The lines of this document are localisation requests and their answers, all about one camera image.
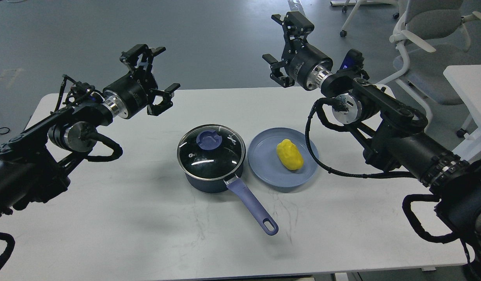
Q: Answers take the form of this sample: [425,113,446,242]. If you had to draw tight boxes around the yellow potato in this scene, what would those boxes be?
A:
[276,139,304,171]

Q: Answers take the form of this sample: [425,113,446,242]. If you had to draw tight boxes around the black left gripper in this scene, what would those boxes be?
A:
[103,43,181,119]

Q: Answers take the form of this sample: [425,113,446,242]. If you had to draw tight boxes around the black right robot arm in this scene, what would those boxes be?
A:
[263,11,481,281]

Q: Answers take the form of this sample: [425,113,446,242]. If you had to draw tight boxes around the glass pot lid blue knob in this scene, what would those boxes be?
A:
[177,124,246,180]

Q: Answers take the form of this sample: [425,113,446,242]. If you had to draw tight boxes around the white chair base with casters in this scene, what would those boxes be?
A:
[330,0,401,38]

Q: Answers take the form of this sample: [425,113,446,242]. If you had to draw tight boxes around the white side table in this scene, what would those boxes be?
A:
[443,65,481,162]

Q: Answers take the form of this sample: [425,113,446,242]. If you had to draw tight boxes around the dark pot purple handle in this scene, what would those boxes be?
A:
[186,164,279,235]

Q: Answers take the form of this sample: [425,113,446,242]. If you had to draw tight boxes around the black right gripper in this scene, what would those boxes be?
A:
[262,11,333,91]

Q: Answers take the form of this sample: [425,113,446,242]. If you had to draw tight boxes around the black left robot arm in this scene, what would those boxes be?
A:
[0,44,180,217]

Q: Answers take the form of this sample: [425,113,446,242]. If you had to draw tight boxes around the grey office chair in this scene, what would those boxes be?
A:
[380,0,481,123]

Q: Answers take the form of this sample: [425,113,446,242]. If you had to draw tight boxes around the blue plate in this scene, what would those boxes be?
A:
[247,127,318,193]

